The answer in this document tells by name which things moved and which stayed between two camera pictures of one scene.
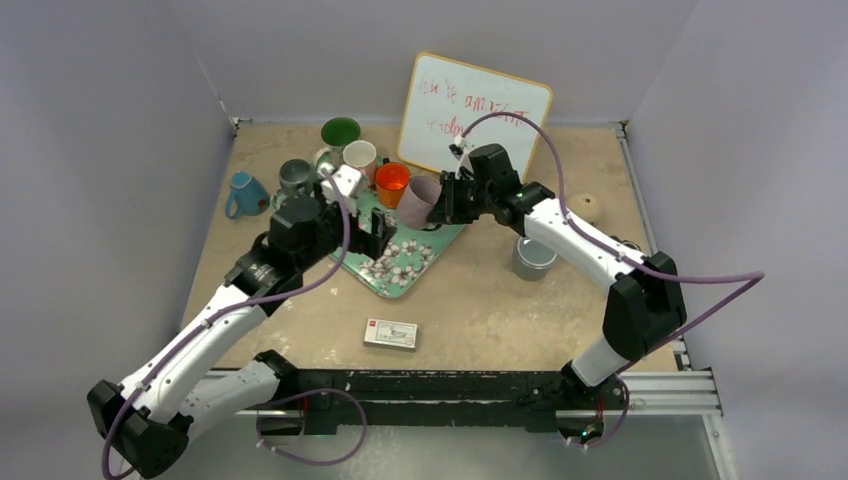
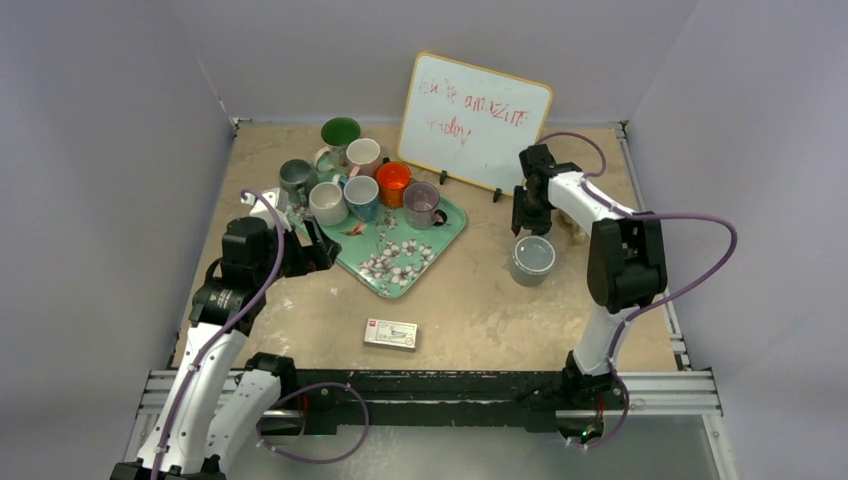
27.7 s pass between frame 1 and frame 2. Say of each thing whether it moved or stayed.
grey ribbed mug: stayed
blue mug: moved
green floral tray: stayed
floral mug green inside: stayed
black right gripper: moved
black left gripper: moved
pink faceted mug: stayed
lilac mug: moved
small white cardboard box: stayed
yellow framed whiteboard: stayed
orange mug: stayed
